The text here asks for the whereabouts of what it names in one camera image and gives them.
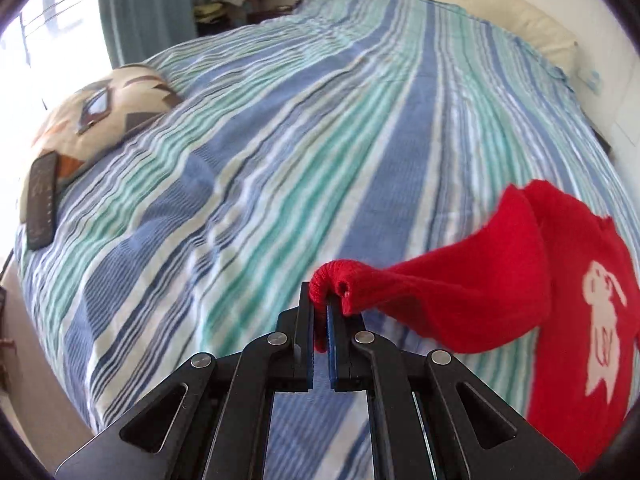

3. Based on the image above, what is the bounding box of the red knitted sweater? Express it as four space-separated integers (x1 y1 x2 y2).
309 179 640 473

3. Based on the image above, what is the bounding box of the dark nightstand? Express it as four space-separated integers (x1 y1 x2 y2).
197 5 301 38

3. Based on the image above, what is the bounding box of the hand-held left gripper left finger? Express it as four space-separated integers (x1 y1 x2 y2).
55 282 316 480

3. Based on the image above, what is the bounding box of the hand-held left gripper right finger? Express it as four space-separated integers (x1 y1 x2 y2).
326 300 583 480

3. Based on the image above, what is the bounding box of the metal window railing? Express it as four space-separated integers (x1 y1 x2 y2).
20 0 98 36

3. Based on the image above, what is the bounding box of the blue green striped bedspread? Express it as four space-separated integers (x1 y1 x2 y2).
12 0 631 480

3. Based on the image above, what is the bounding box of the teal curtain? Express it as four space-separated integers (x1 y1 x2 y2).
97 0 246 68

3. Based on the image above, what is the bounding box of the black remote control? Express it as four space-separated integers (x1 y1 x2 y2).
26 152 60 252

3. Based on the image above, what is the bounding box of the beige patterned pillow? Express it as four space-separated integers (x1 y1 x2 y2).
17 63 183 223

